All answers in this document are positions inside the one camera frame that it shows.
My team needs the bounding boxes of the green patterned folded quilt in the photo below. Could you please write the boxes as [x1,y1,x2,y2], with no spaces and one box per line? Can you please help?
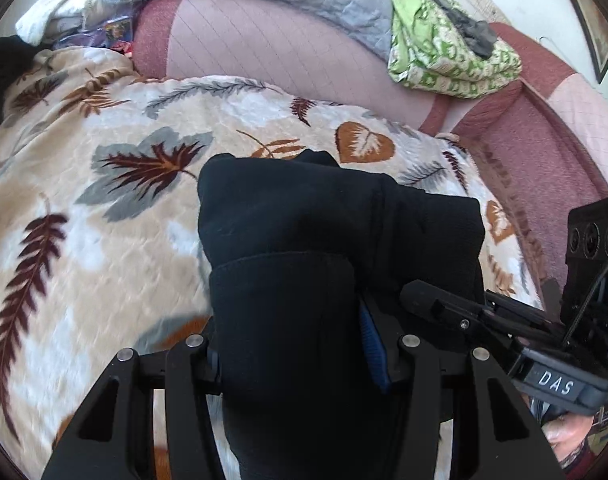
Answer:
[388,0,522,99]

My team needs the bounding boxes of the white pillow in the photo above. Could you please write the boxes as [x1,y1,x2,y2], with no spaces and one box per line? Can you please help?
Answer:
[14,0,103,46]

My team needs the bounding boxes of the right hand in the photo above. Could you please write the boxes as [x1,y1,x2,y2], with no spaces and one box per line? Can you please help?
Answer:
[542,413,594,464]

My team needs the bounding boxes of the dark grey cloth on quilt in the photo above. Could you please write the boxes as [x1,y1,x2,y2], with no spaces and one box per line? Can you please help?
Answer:
[433,0,498,60]

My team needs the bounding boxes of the leaf-patterned fleece blanket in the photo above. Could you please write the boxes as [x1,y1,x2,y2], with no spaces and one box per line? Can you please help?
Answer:
[0,48,539,479]

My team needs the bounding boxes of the black garment at bed edge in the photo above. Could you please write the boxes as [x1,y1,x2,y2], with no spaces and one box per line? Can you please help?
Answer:
[0,35,42,125]

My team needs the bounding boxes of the pink quilted bedspread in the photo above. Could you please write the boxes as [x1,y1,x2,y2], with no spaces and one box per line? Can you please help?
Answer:
[133,0,608,286]

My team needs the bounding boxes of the black pants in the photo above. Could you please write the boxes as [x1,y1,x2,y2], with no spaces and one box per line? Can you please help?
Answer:
[198,151,484,479]

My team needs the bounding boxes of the black camera box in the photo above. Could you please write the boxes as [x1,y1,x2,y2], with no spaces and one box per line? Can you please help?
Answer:
[560,198,608,365]

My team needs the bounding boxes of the framed picture on wall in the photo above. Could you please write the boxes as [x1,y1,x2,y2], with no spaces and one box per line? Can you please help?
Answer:
[570,0,608,84]

